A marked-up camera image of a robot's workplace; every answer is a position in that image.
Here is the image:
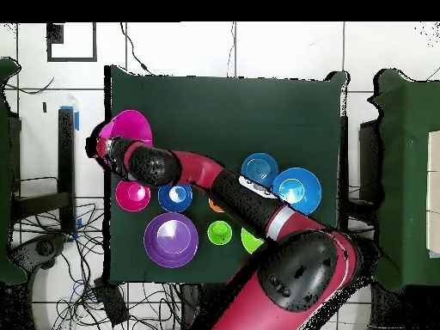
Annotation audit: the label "pink plastic bowl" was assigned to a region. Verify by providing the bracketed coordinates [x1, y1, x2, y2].
[97, 108, 154, 169]

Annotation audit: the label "red plastic bowl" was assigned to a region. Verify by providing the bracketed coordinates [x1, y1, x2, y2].
[114, 180, 152, 213]

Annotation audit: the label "stack of white boxes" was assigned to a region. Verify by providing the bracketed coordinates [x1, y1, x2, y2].
[425, 130, 440, 259]

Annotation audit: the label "black metal stand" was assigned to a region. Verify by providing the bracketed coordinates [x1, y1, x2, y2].
[9, 107, 77, 236]

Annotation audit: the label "dark blue plastic bowl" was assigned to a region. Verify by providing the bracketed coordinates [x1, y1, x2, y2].
[157, 182, 194, 213]

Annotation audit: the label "purple plastic bowl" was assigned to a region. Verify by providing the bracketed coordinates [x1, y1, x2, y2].
[143, 211, 200, 269]

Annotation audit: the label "dark green tablecloth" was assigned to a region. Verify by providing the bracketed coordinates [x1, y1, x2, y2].
[103, 64, 349, 285]

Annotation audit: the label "green plastic cup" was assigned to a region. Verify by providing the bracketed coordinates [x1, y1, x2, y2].
[206, 220, 234, 247]

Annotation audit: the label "green cloth side table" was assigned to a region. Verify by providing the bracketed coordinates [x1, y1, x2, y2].
[0, 57, 29, 286]
[369, 68, 440, 293]

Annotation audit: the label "black power adapter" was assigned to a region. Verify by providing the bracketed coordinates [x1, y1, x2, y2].
[94, 278, 130, 326]

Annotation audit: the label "small light blue bowl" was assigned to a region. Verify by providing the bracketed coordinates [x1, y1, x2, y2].
[240, 152, 279, 189]

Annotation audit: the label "green plastic bowl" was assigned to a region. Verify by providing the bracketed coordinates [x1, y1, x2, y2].
[240, 226, 266, 255]

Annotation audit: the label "large light blue bowl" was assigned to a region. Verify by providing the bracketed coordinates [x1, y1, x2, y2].
[271, 167, 323, 216]

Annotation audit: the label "black cable with connector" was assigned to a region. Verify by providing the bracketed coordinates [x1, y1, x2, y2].
[119, 21, 154, 76]

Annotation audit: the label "black square frame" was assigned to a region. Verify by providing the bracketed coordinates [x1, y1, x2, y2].
[46, 21, 98, 63]

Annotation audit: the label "tangle of floor cables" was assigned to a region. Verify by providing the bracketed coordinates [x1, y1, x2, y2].
[9, 202, 183, 330]

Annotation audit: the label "black pedestal leg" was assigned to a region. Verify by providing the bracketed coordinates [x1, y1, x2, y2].
[8, 233, 66, 276]

